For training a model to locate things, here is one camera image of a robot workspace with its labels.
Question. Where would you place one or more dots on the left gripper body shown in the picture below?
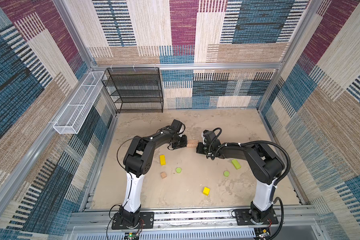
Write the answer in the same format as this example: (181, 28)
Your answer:
(180, 142)

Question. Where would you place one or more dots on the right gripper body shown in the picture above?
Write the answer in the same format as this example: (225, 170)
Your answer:
(202, 148)

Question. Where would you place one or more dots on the natural wood block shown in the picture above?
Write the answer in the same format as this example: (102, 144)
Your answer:
(193, 142)
(192, 145)

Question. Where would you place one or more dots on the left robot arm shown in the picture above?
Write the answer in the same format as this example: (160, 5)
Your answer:
(138, 161)

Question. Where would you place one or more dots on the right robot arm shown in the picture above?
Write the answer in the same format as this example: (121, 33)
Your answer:
(268, 161)

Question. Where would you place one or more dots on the yellow rectangular block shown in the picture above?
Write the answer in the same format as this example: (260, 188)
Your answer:
(162, 160)

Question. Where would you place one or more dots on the green rectangular block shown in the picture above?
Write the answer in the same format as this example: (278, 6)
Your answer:
(236, 164)

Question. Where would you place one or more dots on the yellow cube block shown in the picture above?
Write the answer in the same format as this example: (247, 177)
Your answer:
(206, 191)

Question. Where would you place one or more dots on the black wire shelf rack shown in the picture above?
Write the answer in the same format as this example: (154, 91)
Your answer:
(135, 90)

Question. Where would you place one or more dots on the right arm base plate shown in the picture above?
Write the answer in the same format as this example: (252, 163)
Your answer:
(245, 217)

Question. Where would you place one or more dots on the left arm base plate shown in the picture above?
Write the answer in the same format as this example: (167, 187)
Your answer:
(144, 220)

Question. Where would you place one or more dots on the white wire mesh basket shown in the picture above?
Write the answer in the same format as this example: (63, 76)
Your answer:
(75, 113)

